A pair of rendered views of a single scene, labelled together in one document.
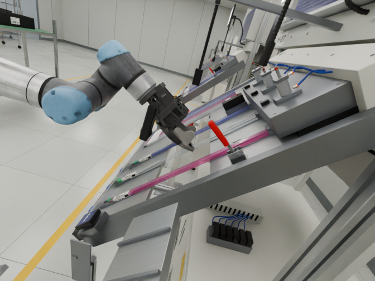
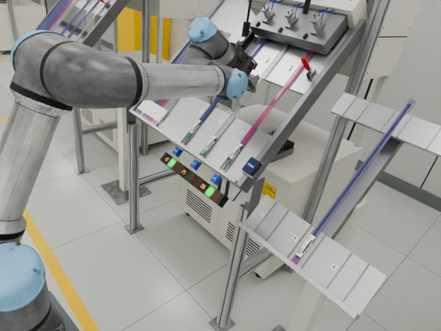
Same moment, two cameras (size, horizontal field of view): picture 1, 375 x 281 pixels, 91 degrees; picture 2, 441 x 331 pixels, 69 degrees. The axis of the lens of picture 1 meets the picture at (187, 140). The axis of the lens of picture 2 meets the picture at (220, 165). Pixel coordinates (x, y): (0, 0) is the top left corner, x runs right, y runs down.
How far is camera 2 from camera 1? 91 cm
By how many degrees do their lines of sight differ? 41
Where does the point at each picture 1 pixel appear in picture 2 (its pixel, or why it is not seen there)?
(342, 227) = (356, 87)
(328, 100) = (340, 27)
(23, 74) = (212, 71)
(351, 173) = not seen: hidden behind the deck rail
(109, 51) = (212, 29)
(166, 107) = (241, 62)
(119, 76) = (218, 48)
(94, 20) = not seen: outside the picture
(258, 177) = (327, 79)
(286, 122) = (329, 44)
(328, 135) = (348, 44)
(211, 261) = (285, 168)
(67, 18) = not seen: outside the picture
